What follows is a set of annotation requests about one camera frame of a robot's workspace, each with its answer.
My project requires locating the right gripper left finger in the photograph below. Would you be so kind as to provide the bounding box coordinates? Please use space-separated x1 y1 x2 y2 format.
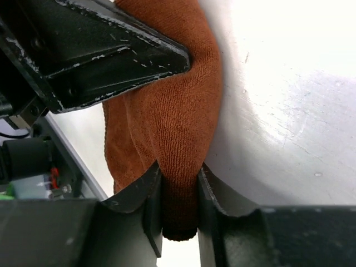
1 164 162 266

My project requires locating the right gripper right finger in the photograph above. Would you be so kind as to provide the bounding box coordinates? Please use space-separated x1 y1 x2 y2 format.
197 166 355 266

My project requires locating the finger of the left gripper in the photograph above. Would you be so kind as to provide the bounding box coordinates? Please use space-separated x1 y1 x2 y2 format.
1 1 191 114

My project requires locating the brown towel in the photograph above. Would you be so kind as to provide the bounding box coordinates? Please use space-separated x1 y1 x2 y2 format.
103 1 223 241

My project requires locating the aluminium mounting rail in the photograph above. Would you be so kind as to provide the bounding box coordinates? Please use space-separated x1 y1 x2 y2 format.
45 114 108 201

